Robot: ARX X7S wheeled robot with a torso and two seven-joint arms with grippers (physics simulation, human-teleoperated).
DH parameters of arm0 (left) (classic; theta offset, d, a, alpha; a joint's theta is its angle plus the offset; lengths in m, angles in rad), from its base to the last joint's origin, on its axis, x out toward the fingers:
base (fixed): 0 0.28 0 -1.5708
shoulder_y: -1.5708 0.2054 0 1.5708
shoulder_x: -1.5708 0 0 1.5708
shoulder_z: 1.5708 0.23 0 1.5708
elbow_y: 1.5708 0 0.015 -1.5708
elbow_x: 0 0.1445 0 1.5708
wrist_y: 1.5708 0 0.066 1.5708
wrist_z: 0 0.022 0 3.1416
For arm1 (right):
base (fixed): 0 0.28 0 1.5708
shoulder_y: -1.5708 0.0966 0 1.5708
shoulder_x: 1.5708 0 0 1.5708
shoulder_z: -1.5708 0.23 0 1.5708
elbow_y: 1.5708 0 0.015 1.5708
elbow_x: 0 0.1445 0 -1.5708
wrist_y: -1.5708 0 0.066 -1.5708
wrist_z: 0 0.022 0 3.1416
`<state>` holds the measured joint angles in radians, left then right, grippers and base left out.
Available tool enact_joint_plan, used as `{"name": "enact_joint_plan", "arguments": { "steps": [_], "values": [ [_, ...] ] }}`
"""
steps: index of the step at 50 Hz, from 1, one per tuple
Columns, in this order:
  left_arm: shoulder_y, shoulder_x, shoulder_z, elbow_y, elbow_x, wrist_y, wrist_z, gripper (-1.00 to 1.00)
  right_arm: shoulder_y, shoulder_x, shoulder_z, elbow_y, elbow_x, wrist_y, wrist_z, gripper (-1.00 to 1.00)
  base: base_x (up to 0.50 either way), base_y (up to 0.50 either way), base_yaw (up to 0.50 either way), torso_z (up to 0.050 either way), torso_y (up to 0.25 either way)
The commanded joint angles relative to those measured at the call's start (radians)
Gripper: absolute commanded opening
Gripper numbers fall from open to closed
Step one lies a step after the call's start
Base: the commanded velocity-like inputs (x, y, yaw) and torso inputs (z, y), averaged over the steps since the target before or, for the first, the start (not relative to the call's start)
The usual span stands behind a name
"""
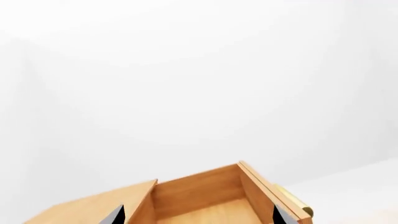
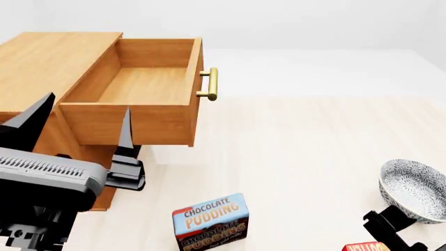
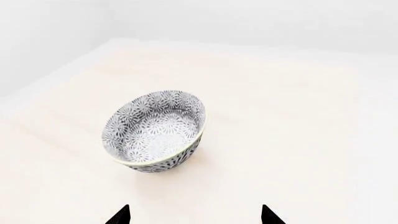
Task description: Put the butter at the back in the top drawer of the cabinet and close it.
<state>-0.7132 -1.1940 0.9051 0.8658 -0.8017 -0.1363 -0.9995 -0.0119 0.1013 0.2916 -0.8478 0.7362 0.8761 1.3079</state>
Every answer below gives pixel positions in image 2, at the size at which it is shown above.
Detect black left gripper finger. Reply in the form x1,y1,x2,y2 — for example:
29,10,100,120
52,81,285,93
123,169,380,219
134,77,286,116
0,92,56,153
111,105,141,160

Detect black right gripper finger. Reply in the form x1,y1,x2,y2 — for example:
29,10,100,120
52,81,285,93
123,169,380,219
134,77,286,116
378,204,418,232

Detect red butter box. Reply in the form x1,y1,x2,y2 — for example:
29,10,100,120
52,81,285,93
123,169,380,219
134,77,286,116
341,241,392,251

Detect open wooden drawer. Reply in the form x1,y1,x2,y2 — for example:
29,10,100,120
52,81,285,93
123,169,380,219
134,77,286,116
58,38,204,149

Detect wooden cabinet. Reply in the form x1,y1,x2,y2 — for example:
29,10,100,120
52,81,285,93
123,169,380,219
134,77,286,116
0,31,142,211

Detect grey patterned bowl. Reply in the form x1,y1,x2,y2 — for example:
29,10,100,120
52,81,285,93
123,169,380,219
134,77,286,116
378,158,446,225

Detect chocolate pudding box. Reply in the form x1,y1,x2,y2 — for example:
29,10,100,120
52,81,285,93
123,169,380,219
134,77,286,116
171,192,250,251

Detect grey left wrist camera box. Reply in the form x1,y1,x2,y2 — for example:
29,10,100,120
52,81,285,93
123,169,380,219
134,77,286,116
0,146,109,212

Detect brass drawer handle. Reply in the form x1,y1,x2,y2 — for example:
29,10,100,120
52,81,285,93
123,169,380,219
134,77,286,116
195,67,220,102

